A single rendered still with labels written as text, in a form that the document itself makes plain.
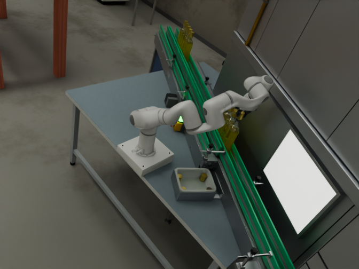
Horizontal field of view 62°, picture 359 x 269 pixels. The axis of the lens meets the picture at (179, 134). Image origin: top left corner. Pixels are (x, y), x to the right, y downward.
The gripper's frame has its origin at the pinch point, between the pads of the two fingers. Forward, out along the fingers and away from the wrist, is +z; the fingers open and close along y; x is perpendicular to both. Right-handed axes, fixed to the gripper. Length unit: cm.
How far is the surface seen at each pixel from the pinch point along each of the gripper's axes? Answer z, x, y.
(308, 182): -17, 50, -13
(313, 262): -42, 87, 21
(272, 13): -35, -48, -14
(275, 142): -5.1, 21.8, -12.3
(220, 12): 147, -336, -124
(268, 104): -10.3, 0.1, -11.8
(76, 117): 78, -43, 90
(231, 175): 20.3, 29.7, 3.5
